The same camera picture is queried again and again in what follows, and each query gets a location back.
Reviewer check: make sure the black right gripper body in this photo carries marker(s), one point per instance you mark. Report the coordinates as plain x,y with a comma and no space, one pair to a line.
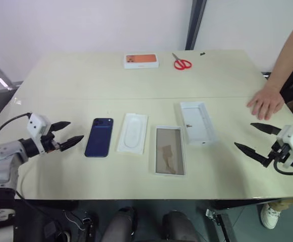
278,152

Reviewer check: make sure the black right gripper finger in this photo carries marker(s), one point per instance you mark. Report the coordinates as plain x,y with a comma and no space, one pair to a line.
266,128
253,153

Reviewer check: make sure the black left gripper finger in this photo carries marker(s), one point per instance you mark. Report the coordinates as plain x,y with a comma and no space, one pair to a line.
71,142
60,125

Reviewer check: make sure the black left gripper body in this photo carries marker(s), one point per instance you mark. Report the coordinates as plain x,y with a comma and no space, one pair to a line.
49,143

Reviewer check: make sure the dark blue smartphone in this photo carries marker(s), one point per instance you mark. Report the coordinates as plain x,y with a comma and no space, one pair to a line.
98,138

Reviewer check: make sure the white tray with film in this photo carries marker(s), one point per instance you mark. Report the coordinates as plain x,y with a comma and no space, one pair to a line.
167,151

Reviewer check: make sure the person's bare forearm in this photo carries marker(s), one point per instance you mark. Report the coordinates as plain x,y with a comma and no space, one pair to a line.
290,55

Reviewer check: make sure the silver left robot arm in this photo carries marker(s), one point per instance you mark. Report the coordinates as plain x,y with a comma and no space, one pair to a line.
0,164

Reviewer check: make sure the orange printed phone box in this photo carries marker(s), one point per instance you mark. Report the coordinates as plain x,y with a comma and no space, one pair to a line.
141,60

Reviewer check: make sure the person's bare hand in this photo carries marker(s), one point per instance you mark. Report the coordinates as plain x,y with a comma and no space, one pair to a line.
267,100

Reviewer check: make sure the person's beige trouser leg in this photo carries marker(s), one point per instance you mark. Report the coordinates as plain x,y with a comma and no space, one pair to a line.
290,204

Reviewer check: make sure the white moulded insert tray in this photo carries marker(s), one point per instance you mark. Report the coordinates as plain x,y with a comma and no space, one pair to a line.
132,133

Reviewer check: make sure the white sneaker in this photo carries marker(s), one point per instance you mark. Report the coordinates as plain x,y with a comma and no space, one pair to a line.
269,216

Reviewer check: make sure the dark rounded shape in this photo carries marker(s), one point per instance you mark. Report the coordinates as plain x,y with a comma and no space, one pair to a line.
179,227
119,224

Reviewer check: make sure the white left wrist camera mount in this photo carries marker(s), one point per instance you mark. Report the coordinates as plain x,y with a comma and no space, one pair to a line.
36,126

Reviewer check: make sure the metal table leg bracket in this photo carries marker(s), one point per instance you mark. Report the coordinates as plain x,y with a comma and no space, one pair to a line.
218,221

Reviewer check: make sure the aluminium frame rail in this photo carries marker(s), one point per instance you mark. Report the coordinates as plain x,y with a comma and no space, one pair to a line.
0,75

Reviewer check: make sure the dark vertical door frame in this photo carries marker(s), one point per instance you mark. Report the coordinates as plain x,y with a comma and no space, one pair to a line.
195,25

